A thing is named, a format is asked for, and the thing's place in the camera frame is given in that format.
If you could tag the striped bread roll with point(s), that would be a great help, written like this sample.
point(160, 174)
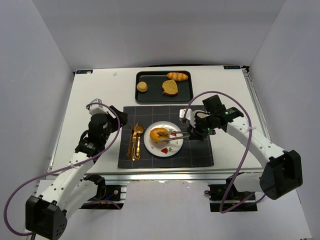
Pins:
point(177, 76)

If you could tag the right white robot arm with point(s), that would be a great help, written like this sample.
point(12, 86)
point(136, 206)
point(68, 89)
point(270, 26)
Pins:
point(282, 170)

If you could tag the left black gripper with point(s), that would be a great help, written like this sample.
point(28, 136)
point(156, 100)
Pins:
point(119, 118)

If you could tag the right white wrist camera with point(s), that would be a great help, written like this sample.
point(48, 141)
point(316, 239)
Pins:
point(188, 116)

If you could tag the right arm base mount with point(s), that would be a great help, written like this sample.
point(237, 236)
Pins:
point(216, 192)

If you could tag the gold spoon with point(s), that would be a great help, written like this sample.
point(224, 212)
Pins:
point(140, 131)

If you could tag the black baking tray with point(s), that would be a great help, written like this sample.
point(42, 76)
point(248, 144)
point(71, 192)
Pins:
point(158, 87)

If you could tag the white strawberry plate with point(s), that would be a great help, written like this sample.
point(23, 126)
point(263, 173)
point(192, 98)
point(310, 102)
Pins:
point(162, 149)

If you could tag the black grid placemat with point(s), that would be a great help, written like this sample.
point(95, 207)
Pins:
point(193, 154)

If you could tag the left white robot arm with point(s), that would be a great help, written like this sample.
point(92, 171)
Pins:
point(47, 215)

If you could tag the gold knife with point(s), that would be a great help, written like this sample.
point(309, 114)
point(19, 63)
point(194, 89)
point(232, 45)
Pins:
point(135, 147)

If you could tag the brown bread slice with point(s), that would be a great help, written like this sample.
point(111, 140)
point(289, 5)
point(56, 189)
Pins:
point(169, 88)

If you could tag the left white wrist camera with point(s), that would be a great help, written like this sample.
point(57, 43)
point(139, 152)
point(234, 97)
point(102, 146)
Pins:
point(96, 107)

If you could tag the small round bun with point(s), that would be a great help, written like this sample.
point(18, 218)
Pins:
point(142, 87)

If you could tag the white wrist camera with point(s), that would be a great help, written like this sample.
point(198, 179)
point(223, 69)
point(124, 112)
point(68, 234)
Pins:
point(96, 107)
point(188, 116)

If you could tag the glazed donut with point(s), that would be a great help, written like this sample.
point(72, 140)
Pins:
point(157, 135)

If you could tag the metal tongs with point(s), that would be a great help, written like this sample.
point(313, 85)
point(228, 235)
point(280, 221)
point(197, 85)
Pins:
point(172, 136)

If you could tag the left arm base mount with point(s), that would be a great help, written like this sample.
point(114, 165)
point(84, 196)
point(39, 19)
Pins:
point(114, 198)

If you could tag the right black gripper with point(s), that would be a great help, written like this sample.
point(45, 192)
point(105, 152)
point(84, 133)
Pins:
point(194, 132)

